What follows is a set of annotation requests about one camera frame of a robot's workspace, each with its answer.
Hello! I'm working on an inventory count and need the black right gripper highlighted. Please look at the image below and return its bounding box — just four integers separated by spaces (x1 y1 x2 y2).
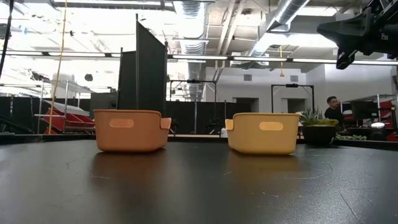
316 0 398 70

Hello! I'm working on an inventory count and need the person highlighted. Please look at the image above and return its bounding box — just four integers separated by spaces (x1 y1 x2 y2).
323 95 348 132

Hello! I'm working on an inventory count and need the potted succulent plant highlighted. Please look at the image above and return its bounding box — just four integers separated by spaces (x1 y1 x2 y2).
299 106 340 146

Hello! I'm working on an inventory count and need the yellow plastic bin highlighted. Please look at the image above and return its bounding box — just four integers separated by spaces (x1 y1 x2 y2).
224 112 302 156

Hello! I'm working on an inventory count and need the black partition panel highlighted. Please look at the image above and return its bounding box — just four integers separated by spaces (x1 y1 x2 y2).
116 13 169 113

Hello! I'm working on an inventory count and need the orange plastic bin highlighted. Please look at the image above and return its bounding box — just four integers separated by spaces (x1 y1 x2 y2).
93 109 172 153

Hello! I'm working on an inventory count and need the metal rack with red bins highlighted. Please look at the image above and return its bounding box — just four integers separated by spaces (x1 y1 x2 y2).
33 79 96 135

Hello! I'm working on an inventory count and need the black metal frame stand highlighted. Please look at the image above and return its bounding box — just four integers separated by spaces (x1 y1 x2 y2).
169 79 218 135
271 83 315 114

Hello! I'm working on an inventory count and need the yellow cable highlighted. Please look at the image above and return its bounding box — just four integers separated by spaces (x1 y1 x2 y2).
47 0 68 135

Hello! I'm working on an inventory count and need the black hanging cable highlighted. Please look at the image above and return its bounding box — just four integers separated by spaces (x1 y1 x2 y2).
0 0 15 79

